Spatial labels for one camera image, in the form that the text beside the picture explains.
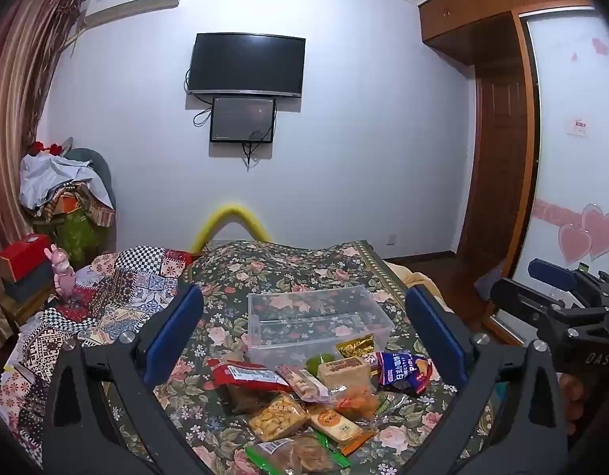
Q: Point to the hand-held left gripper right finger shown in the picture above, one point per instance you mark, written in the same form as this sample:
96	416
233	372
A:
435	331

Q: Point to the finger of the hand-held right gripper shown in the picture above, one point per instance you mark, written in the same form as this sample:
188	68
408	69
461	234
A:
551	273
519	307

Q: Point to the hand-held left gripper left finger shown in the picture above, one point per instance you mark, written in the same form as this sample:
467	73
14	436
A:
178	326

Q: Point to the blue snack packet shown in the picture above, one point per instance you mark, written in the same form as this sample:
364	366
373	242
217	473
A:
403	371

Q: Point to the red snack packet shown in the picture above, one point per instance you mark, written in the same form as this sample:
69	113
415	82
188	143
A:
250	373

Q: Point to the beige cake packet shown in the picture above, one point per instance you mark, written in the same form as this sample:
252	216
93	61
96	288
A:
344	371

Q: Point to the orange fried snack packet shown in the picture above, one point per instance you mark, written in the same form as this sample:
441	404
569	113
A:
356	401

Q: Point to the clear plastic storage box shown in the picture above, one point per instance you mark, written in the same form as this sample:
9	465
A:
304	326

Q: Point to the yellow cracker packet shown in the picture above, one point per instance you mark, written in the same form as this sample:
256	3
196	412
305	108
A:
277	418

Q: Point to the cream packet with orange label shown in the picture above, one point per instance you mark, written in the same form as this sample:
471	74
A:
334	423

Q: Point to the green snack packet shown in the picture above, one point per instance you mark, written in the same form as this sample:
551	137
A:
294	455

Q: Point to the person's right hand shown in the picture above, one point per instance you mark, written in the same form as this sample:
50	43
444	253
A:
574	401

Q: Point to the grey cloth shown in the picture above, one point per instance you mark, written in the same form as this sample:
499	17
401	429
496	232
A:
490	284

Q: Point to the beige bedding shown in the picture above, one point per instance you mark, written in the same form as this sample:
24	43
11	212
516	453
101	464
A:
423	282

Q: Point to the patchwork quilt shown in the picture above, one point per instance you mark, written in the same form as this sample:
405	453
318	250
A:
111	302

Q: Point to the gold foil packet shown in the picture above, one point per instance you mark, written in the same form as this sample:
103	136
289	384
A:
356	344

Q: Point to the brown snack packet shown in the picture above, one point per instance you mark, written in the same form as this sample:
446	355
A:
242	398

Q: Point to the floral blanket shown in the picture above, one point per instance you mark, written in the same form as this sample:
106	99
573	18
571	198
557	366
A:
284	267

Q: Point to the pink rabbit toy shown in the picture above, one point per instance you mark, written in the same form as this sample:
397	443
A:
63	274

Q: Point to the yellow foam tube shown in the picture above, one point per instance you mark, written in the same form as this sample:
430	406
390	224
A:
232	208

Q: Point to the green patterned bag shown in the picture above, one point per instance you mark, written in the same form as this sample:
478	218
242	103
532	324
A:
79	237

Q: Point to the peanut bar clear packet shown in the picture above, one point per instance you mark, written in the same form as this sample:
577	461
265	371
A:
302	381

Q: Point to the paper door sticker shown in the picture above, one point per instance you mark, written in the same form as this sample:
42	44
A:
579	127

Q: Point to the dark grey box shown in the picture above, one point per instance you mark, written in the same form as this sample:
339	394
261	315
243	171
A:
30	282

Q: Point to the wooden nightstand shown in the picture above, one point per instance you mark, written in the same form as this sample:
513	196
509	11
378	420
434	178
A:
22	309

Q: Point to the red box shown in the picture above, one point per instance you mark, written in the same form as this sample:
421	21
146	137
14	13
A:
25	255

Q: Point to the grey chair back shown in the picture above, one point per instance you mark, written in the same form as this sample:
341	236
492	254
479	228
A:
102	168

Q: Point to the pile of clothes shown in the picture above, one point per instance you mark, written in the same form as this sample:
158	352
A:
52	178

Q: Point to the red artificial flowers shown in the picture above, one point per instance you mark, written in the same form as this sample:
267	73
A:
42	147

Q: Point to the striped brown curtain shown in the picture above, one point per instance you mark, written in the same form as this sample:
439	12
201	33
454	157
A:
17	109

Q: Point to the wooden overhead cabinet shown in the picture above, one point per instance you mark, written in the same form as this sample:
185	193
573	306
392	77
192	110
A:
462	10

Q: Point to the wall socket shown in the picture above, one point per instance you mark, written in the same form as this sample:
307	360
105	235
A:
392	239

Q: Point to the small wall monitor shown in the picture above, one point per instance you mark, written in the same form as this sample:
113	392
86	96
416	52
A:
242	118

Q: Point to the wall television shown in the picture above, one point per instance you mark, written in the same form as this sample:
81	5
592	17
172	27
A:
247	64

